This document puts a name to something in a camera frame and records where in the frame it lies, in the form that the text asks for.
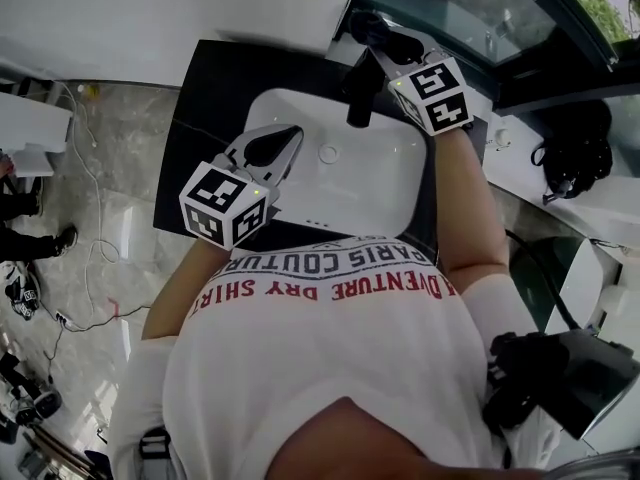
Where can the dark window frame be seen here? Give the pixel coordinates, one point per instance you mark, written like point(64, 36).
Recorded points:
point(540, 88)

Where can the person's white printed t-shirt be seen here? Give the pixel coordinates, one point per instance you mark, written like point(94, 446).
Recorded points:
point(325, 358)

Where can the black backpack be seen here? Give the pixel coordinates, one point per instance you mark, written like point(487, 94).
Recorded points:
point(575, 153)

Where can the person's chin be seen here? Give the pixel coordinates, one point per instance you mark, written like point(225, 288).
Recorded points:
point(380, 443)

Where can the clear plastic bottle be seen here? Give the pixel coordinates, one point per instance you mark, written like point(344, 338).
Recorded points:
point(501, 137)

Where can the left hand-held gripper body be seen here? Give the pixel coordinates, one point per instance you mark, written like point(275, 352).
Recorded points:
point(220, 203)

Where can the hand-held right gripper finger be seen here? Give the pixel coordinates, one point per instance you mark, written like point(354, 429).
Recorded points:
point(385, 65)
point(430, 50)

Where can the person's right forearm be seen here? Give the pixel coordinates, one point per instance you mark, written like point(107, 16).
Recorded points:
point(470, 208)

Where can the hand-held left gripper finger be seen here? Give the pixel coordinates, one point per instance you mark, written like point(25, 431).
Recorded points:
point(237, 145)
point(287, 160)

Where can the spare gripper on floor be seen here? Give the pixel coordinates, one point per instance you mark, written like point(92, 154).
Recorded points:
point(22, 293)

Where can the wooden vanity with black top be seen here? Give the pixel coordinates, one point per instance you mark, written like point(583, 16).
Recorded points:
point(215, 93)

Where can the black floor equipment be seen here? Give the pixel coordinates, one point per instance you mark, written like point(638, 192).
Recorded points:
point(35, 403)

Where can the white desk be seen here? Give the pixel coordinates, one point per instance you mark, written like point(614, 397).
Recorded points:
point(30, 128)

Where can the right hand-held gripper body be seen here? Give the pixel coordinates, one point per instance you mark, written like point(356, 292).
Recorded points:
point(435, 98)

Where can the yellow wall plug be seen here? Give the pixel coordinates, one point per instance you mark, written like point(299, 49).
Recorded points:
point(87, 90)

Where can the person's left forearm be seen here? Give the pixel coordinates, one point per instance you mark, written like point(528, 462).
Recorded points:
point(185, 293)

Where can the white power strip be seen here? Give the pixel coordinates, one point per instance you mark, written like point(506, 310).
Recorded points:
point(65, 319)

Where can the white window ledge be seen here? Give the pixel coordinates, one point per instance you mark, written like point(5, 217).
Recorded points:
point(600, 213)

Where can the white sink basin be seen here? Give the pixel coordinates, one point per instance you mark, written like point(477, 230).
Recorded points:
point(360, 183)

